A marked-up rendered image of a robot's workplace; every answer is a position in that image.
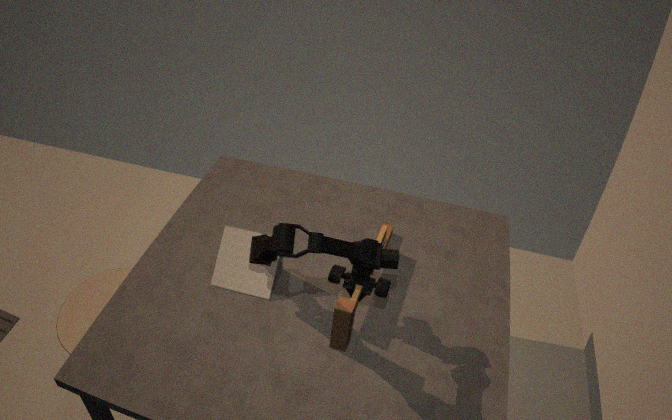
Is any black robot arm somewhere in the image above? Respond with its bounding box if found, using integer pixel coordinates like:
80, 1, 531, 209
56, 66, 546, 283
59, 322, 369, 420
249, 223, 399, 275

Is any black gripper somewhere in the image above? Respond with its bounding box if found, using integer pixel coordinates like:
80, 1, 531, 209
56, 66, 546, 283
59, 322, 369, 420
328, 265, 391, 302

